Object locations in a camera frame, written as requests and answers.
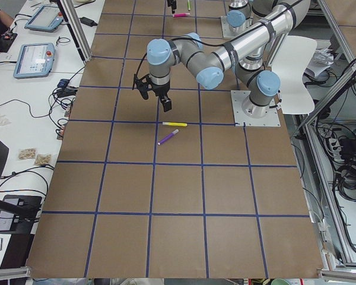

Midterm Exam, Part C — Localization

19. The purple marker pen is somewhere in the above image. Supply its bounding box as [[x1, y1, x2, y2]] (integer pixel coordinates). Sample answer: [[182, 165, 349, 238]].
[[157, 129, 179, 145]]

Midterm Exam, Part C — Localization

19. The black power adapter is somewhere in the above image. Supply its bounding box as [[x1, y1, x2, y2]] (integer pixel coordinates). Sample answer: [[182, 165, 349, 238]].
[[80, 17, 98, 27]]

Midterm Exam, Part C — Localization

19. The pink marker pen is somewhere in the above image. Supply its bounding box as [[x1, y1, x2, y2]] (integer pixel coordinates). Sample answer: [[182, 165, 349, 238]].
[[172, 12, 190, 18]]

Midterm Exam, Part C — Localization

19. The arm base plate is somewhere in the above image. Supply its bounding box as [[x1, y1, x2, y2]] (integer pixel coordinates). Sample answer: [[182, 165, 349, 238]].
[[220, 16, 235, 39], [231, 90, 281, 127]]

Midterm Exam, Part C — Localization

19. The teach pendant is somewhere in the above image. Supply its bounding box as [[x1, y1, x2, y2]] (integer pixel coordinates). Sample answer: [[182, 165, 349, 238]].
[[24, 5, 63, 32], [13, 43, 55, 79]]

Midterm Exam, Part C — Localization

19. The black cable bundle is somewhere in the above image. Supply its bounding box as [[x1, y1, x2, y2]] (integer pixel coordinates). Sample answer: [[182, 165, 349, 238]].
[[26, 78, 80, 140]]

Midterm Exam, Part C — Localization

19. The white plastic chair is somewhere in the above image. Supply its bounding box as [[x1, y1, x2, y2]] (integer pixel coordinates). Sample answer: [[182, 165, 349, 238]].
[[271, 36, 317, 115]]

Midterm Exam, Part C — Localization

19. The upper teach pendant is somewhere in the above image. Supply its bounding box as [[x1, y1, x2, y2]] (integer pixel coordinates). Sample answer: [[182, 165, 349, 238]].
[[24, 5, 63, 32]]

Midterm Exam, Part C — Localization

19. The lower teach pendant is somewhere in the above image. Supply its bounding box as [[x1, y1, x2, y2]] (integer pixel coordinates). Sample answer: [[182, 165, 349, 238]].
[[13, 43, 55, 79]]

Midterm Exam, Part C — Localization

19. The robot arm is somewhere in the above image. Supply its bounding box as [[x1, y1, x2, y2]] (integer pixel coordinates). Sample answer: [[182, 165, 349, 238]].
[[133, 1, 310, 118], [220, 1, 252, 39]]

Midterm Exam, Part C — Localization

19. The yellow marker pen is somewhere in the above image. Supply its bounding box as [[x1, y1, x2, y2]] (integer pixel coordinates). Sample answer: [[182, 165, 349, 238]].
[[162, 122, 187, 127]]

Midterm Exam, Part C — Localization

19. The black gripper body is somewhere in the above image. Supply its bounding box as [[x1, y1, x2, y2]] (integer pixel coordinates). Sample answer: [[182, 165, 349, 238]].
[[132, 74, 170, 98]]

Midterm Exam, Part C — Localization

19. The aluminium frame post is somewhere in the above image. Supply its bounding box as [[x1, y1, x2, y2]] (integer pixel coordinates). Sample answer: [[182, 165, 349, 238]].
[[56, 0, 92, 62]]

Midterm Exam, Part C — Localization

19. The bag of brown pieces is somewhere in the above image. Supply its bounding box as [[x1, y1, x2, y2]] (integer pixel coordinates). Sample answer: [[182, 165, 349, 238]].
[[17, 148, 37, 160]]

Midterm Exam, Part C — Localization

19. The power strip with cables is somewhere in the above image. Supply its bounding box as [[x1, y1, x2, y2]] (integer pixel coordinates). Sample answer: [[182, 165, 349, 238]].
[[321, 124, 356, 202]]

